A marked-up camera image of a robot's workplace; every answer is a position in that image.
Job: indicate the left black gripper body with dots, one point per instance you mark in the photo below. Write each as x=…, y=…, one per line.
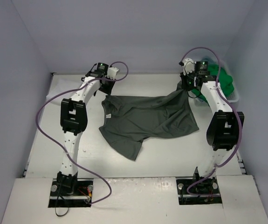
x=107, y=86

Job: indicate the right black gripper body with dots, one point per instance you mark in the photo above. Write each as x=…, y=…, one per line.
x=185, y=82

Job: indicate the grey t shirt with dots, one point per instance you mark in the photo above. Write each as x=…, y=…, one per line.
x=129, y=120

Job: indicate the white t shirt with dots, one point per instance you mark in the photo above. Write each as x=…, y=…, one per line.
x=62, y=86

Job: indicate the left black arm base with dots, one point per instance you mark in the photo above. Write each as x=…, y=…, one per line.
x=62, y=199

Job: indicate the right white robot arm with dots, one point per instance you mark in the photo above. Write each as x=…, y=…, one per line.
x=224, y=131

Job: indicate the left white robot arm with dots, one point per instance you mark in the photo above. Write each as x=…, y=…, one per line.
x=74, y=120

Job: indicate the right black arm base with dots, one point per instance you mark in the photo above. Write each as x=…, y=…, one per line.
x=204, y=193

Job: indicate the teal cloth in basket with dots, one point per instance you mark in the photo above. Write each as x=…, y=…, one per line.
x=208, y=59

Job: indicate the green t shirt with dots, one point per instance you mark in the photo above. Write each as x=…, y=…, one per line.
x=226, y=82

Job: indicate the white plastic basket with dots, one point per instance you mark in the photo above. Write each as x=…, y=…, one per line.
x=234, y=98

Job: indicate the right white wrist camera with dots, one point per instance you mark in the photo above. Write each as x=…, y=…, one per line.
x=188, y=66

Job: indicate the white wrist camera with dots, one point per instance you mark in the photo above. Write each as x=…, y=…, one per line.
x=188, y=66
x=112, y=73

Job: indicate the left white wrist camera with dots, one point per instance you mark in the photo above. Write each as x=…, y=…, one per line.
x=112, y=73

